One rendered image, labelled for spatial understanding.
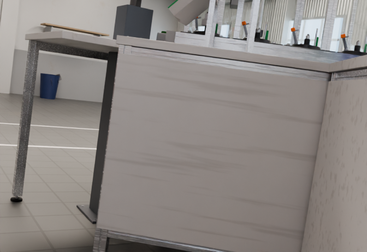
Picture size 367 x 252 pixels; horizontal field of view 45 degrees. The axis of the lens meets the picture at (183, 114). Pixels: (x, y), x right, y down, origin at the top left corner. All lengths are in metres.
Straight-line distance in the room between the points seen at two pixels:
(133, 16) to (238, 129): 0.92
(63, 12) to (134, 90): 8.41
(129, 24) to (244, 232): 1.14
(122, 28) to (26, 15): 7.60
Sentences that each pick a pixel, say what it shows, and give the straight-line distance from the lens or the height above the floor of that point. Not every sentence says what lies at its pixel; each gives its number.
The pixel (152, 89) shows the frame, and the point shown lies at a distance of 1.56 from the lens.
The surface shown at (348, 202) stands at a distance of 1.15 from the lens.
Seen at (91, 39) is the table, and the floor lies 0.84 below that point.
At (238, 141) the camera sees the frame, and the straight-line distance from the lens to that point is 1.54.
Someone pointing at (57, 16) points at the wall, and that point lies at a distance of 9.90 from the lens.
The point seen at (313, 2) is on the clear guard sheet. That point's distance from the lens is 3.73.
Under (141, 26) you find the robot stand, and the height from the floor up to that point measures 0.97.
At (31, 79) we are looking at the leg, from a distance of 2.39.
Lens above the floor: 0.73
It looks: 4 degrees down
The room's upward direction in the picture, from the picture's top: 8 degrees clockwise
